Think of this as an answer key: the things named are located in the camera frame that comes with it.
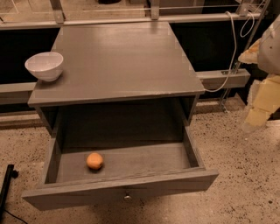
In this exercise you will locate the grey wooden cabinet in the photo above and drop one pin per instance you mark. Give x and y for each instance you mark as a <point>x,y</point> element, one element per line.
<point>116,62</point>

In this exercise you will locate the white ceramic bowl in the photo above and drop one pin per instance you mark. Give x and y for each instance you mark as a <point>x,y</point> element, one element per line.
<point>45,66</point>

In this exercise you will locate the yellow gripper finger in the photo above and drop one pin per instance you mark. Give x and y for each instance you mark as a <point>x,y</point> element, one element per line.
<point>263,101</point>
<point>250,56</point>

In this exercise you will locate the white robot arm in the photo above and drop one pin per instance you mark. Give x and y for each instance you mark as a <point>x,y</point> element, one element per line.
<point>269,49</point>

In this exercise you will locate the black stand leg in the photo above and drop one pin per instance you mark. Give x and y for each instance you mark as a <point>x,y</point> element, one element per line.
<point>11,173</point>

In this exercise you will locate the round metal drawer knob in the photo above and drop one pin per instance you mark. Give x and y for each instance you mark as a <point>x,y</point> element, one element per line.
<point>127,197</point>

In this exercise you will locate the diagonal metal support rod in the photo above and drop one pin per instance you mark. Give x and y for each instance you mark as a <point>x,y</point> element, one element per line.
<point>256,16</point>

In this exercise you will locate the open grey top drawer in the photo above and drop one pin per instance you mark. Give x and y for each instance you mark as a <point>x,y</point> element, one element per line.
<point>142,171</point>

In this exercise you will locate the metal shelf rail frame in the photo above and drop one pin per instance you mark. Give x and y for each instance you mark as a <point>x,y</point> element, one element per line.
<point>27,14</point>

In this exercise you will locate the orange fruit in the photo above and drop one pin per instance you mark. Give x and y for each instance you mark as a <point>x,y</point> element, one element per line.
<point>94,161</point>

